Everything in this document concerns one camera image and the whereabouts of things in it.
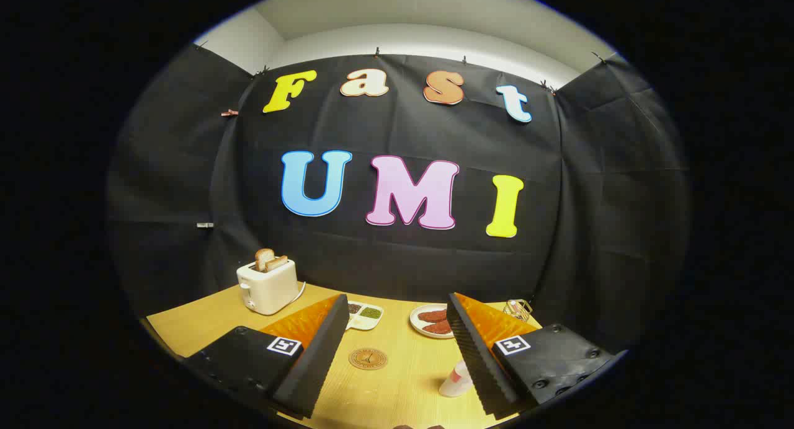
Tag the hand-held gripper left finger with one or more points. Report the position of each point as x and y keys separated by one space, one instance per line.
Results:
x=313 y=367

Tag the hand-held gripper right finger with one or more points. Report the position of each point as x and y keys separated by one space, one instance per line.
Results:
x=481 y=367

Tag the clear glass bottle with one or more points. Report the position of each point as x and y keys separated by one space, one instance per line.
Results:
x=456 y=382

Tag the round cork coaster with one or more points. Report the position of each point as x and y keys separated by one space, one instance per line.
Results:
x=368 y=358

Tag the brown meat patty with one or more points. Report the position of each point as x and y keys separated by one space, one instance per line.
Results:
x=432 y=315
x=439 y=327

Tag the white divided grain dish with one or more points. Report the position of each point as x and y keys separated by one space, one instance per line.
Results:
x=366 y=314

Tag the white round plate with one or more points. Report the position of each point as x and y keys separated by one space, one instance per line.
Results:
x=417 y=323

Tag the wooden table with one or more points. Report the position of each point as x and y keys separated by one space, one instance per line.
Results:
x=397 y=392

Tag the white toaster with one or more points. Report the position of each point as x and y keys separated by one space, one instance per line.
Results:
x=270 y=289

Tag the toasted bread slice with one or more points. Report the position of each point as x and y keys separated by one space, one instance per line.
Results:
x=277 y=263
x=263 y=256

